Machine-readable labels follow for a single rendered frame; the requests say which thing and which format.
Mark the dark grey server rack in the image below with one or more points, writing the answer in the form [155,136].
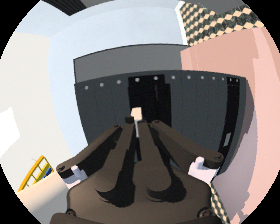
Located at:
[206,107]

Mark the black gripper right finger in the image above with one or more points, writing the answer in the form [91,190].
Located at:
[191,158]

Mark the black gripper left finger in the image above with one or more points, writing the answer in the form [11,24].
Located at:
[96,156]

